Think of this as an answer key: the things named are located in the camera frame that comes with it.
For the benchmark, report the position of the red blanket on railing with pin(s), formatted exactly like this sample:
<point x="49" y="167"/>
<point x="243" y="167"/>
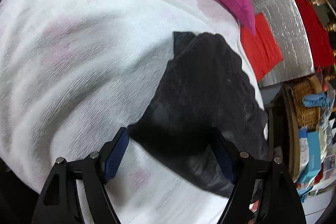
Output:
<point x="318" y="38"/>

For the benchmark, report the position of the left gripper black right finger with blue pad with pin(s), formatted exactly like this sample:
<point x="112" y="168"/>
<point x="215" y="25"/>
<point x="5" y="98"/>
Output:
<point x="263" y="190"/>

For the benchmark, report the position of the wicker basket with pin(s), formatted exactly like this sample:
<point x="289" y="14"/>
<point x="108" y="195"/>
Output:
<point x="302" y="95"/>

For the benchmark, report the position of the wooden side table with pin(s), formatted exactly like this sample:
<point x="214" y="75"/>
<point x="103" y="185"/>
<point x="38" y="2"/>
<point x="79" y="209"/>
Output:
<point x="283" y="139"/>

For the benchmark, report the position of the white patterned box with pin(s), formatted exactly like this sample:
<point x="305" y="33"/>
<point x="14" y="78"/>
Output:
<point x="304" y="148"/>

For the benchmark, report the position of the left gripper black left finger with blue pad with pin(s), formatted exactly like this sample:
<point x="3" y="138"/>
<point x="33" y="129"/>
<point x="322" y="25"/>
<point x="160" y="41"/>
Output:
<point x="59" y="199"/>

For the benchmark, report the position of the light blue cloth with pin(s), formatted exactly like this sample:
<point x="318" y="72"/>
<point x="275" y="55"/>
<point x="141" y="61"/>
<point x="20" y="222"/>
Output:
<point x="316" y="100"/>

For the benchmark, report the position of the black quilted jacket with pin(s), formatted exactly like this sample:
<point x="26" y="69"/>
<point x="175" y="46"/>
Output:
<point x="203" y="90"/>

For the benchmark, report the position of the light blue box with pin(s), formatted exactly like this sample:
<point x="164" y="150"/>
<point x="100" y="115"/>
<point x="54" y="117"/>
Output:
<point x="314" y="165"/>

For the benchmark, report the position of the red cushion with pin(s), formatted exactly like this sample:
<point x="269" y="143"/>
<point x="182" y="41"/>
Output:
<point x="261" y="49"/>

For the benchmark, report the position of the white bed blanket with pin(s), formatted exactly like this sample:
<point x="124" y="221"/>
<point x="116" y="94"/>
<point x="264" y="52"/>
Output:
<point x="75" y="71"/>

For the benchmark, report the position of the silver foil insulation panel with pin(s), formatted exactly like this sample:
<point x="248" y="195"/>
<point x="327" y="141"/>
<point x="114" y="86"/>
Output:
<point x="287" y="26"/>

